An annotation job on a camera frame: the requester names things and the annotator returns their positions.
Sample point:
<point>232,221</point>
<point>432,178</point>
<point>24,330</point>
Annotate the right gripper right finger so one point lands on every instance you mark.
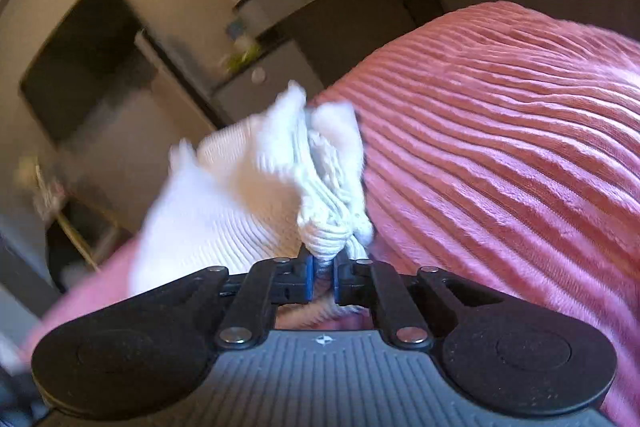
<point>376,286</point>

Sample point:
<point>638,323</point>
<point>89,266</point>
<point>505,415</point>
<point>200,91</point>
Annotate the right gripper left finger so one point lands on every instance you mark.
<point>251,300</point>

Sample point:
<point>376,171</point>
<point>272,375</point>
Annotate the white ribbed knit garment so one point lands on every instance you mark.
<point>284,179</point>

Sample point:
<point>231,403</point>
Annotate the grey small cabinet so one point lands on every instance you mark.
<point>255,89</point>

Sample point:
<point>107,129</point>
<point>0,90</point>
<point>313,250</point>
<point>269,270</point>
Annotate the pink ribbed bed blanket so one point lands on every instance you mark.
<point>501,177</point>

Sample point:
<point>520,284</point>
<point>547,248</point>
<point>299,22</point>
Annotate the round side table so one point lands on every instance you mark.
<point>80,236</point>

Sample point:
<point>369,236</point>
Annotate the white black standing panel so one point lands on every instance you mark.
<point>183,102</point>

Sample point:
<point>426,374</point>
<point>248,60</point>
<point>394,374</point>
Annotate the white blue cup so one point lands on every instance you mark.
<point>237,33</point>

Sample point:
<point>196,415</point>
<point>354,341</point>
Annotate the wall-mounted black television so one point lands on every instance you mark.
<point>89,61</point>

